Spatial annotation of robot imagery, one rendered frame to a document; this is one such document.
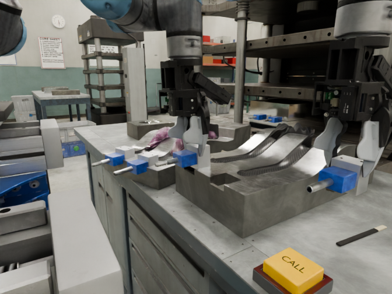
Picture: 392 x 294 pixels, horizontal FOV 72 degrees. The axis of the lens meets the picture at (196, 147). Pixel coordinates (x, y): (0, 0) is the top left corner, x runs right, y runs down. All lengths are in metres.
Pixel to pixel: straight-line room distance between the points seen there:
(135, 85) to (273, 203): 4.54
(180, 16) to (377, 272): 0.56
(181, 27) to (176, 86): 0.11
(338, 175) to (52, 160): 0.55
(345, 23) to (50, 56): 7.45
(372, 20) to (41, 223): 0.45
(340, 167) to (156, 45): 8.18
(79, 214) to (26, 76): 7.47
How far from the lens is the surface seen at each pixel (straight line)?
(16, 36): 0.80
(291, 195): 0.61
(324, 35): 1.35
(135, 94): 4.98
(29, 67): 7.68
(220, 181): 0.60
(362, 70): 0.48
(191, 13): 0.58
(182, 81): 0.59
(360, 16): 0.46
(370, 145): 0.49
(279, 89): 1.47
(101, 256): 0.18
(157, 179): 0.73
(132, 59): 4.97
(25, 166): 0.65
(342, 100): 0.45
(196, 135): 0.59
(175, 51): 0.58
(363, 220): 0.69
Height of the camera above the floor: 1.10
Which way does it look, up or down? 15 degrees down
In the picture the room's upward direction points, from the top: straight up
